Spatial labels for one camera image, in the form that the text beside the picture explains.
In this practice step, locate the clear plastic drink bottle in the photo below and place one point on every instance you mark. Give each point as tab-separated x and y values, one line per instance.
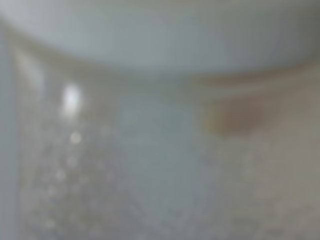
166	119

